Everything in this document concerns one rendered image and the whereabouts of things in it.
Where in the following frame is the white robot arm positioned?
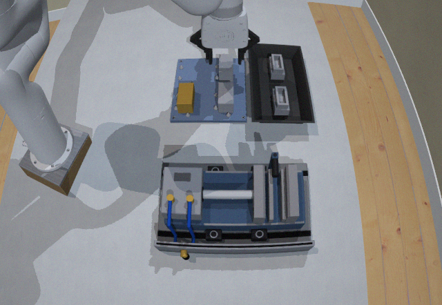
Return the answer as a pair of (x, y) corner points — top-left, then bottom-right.
(0, 0), (243, 172)

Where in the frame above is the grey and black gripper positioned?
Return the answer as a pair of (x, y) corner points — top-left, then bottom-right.
(190, 6), (260, 65)

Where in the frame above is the grey metal bar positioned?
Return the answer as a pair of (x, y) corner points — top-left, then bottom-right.
(280, 168), (287, 222)

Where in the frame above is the grey long flat bar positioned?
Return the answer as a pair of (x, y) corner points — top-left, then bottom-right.
(267, 169), (273, 223)

